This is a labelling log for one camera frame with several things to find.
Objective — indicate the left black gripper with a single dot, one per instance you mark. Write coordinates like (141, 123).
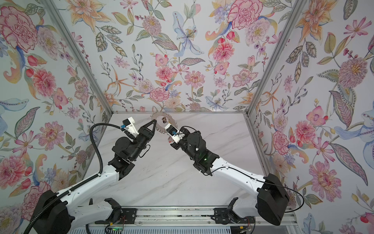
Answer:
(145, 134)

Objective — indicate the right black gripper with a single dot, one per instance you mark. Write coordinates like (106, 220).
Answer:
(176, 146)

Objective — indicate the round steel key organizer disc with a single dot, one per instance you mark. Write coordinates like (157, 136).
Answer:
(163, 119)

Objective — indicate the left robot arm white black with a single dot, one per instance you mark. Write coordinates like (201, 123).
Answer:
(61, 212)

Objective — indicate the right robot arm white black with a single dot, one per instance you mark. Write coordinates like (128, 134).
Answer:
(268, 197)

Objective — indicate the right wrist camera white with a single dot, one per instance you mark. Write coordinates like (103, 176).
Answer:
(175, 133)

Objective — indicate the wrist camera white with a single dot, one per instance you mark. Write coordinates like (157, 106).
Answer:
(175, 133)
(129, 128)

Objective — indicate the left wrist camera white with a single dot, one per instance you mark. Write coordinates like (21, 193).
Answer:
(129, 128)

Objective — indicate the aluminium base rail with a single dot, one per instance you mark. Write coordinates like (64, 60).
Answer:
(173, 216)

